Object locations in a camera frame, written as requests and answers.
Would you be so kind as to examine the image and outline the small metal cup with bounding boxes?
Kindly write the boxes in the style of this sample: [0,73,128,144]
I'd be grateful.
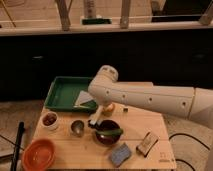
[71,120,84,137]

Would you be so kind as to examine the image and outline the yellow round food item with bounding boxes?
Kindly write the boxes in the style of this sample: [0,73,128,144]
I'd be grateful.
[103,103,115,114]

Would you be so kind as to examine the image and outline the black pole stand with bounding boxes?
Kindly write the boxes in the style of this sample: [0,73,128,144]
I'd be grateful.
[10,122,25,171]

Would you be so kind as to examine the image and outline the green vegetable piece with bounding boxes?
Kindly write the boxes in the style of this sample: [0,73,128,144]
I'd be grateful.
[96,128,123,136]

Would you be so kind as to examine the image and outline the white folded cloth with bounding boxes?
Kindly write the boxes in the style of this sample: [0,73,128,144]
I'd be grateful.
[74,90,93,108]

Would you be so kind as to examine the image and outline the blue sponge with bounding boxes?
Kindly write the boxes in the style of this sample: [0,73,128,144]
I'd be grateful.
[109,143,132,167]

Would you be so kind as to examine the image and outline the green base wooden stand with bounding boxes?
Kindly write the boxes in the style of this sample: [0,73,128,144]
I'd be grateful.
[82,0,111,25]

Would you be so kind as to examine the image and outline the small white bowl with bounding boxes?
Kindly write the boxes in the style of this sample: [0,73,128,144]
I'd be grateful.
[41,112,59,130]

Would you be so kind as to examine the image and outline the black cable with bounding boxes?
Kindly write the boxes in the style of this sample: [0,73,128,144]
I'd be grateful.
[168,132,212,171]

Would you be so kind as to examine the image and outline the dark brown bowl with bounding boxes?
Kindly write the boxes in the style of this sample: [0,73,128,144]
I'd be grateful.
[95,120,123,146]

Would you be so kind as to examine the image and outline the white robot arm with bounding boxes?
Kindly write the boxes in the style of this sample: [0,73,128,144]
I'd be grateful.
[88,65,213,130]

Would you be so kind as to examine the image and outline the green plastic tray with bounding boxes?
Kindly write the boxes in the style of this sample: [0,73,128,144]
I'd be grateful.
[45,76,97,113]

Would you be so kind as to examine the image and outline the orange plastic bowl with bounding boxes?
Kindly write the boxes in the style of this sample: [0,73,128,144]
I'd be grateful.
[21,138,55,171]

